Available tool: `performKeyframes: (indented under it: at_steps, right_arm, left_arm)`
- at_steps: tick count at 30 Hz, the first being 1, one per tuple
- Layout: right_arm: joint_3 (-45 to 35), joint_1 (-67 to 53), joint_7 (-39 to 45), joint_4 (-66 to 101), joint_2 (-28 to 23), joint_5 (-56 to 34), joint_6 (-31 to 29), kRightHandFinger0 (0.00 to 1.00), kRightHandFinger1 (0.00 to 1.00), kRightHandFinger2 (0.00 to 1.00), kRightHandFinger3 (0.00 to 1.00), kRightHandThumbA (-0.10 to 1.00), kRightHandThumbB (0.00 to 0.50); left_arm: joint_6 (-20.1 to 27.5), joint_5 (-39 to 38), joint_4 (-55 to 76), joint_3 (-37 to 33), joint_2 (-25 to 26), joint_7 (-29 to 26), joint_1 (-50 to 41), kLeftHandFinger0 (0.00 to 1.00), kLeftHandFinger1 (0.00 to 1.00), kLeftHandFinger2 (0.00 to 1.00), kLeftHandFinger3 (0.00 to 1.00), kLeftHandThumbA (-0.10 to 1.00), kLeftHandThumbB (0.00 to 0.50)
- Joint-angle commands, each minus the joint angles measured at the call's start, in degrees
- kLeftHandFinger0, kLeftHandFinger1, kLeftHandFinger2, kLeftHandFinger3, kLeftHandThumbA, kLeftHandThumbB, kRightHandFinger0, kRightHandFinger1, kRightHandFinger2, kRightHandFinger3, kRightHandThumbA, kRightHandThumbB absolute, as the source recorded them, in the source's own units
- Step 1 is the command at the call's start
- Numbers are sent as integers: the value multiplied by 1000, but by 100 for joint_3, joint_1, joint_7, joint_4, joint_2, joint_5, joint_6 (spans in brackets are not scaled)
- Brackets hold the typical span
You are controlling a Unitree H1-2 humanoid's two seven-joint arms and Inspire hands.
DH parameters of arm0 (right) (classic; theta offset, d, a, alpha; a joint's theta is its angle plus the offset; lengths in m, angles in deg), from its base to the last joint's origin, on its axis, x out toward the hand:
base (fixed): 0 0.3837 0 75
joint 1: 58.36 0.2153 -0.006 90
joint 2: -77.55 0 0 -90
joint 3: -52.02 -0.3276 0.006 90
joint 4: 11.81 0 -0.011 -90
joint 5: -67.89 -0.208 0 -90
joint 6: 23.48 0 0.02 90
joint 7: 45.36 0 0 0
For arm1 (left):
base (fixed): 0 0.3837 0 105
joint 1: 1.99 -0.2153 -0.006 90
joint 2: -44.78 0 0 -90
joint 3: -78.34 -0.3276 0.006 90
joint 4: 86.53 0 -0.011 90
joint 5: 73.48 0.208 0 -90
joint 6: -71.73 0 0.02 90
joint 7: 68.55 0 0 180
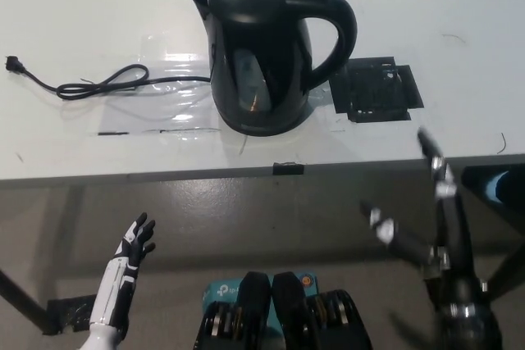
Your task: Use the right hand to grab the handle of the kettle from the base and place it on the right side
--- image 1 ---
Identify white and black left hand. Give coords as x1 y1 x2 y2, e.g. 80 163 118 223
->
89 212 158 327

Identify teal tp-link box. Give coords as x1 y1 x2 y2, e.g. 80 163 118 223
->
201 270 319 350

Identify white and black right hand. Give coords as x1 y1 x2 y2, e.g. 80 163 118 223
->
359 126 488 319

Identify black electric kettle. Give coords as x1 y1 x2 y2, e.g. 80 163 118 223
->
190 0 357 133

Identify round black kettle base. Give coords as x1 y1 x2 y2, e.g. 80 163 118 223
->
217 116 309 137

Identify black tape square patch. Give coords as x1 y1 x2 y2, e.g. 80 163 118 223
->
330 55 424 124

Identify small black tape piece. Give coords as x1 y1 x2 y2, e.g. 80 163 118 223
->
272 160 305 176

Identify black robot feet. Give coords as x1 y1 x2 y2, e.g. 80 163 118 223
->
192 270 377 350

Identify black power cord with plug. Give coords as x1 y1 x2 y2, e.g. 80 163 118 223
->
3 54 214 101

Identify clear plastic film sheet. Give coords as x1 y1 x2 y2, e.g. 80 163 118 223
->
96 32 222 136

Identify black and blue object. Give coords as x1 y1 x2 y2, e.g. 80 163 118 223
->
461 165 525 207

